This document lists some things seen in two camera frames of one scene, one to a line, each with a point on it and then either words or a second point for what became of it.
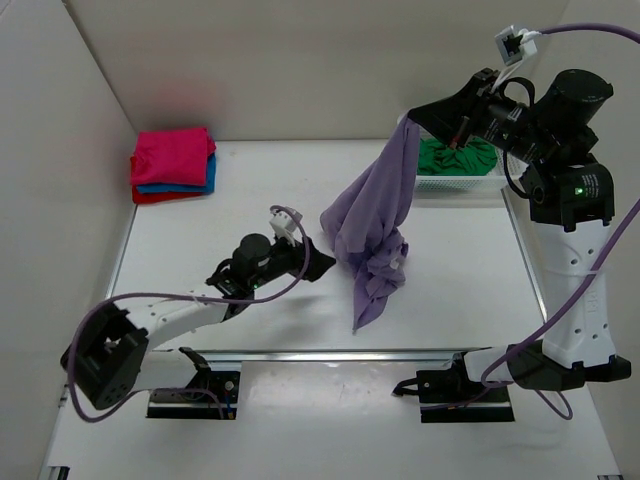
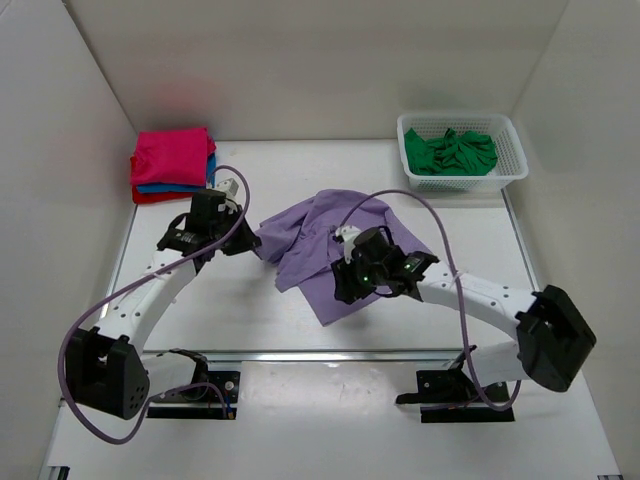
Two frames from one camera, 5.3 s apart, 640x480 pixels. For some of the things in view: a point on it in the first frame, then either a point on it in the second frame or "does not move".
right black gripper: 457,117 → 347,289
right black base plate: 449,395 does not move
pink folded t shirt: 171,156 does not move
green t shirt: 476,158 does not move
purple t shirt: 371,217 → 300,247
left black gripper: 310,262 → 247,239
